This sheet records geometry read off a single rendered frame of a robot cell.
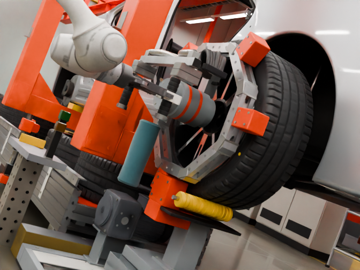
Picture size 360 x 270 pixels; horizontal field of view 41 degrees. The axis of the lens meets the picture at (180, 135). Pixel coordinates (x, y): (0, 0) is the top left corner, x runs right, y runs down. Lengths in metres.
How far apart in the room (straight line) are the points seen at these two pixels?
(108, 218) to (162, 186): 0.34
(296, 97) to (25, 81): 2.68
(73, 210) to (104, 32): 1.24
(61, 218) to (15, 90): 1.87
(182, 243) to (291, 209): 5.22
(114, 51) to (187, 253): 0.96
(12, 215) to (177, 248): 0.78
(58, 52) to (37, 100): 2.65
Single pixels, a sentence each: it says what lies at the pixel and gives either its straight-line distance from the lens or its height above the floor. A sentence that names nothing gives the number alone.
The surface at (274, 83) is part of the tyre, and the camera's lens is 1.69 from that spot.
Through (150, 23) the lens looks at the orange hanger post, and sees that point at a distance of 2.22.
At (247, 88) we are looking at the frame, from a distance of 1.64.
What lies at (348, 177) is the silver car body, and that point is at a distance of 1.63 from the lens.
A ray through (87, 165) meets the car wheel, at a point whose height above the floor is 0.43.
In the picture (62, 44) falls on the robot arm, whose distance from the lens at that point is 1.41.
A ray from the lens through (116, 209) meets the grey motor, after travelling 2.04.
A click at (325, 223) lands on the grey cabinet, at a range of 6.76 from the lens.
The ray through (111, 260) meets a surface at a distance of 2.09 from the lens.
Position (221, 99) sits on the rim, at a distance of 1.90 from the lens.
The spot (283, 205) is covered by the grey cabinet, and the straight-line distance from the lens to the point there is 7.18.
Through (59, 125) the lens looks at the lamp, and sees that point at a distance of 2.02.
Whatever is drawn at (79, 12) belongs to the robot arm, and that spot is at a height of 0.92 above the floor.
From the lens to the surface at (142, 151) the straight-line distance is 1.85.
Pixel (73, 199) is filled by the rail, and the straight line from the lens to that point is 2.29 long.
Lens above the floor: 0.67
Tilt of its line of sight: 2 degrees up
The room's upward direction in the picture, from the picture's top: 21 degrees clockwise
